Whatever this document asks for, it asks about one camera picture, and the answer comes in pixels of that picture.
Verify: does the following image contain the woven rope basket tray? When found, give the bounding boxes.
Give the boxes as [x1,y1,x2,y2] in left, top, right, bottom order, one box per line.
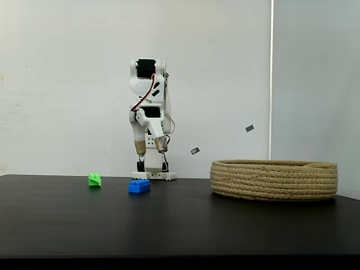
[210,159,339,201]

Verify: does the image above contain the blue lego block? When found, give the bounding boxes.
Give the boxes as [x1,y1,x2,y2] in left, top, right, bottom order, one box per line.
[128,179,151,194]

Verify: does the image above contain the green lego block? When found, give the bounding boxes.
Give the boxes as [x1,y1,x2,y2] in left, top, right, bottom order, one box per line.
[88,172,102,187]

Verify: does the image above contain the red black white servo cable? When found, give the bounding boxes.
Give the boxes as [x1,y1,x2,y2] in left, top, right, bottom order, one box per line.
[130,73,158,113]

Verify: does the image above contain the white vertical corner trim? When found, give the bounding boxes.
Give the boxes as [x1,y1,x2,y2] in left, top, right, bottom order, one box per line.
[269,0,275,161]

